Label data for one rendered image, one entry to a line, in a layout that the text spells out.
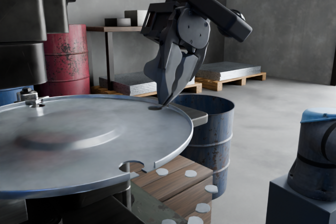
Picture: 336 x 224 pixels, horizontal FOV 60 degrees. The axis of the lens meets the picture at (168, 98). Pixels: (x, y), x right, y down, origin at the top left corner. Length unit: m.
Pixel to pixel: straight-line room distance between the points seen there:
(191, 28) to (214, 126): 1.02
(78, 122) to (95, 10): 3.75
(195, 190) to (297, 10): 4.29
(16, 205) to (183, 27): 0.30
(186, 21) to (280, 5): 4.84
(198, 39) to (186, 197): 0.74
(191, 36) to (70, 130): 0.22
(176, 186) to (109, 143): 0.76
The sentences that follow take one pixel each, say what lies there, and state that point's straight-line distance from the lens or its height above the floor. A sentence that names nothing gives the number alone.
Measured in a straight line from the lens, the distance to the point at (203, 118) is 0.40.
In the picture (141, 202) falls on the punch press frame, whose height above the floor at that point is 0.65.
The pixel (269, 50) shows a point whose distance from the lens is 5.33.
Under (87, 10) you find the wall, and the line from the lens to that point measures 4.04.
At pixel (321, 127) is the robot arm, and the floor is 0.65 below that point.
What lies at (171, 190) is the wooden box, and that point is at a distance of 1.04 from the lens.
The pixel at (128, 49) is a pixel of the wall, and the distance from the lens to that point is 4.36.
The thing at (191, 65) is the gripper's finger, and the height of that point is 0.84.
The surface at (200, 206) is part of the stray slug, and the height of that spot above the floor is 0.65.
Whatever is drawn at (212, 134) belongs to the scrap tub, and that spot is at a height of 0.38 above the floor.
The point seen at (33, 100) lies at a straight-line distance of 0.50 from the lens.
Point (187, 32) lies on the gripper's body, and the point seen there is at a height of 0.89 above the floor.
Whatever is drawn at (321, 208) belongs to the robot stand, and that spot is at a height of 0.45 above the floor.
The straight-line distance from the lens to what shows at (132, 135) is 0.33.
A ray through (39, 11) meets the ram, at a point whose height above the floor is 0.91.
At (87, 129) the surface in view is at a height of 0.79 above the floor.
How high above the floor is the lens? 0.91
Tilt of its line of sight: 15 degrees down
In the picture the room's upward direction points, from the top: straight up
